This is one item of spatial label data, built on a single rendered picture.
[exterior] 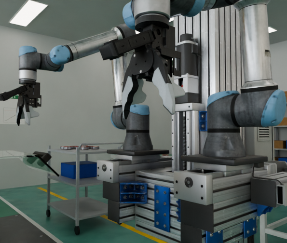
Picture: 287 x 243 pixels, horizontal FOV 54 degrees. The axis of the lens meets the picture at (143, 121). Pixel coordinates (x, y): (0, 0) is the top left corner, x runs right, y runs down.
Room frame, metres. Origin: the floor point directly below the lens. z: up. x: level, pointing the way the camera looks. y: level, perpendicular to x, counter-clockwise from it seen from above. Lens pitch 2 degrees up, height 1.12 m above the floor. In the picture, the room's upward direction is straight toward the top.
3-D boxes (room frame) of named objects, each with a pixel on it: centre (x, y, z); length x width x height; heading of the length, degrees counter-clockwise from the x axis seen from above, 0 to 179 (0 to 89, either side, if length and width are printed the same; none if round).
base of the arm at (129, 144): (1.41, 0.03, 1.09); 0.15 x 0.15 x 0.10
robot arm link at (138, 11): (0.58, -0.02, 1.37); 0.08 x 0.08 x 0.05
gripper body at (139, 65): (0.58, -0.02, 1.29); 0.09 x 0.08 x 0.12; 130
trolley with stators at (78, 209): (3.62, 0.77, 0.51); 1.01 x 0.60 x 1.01; 39
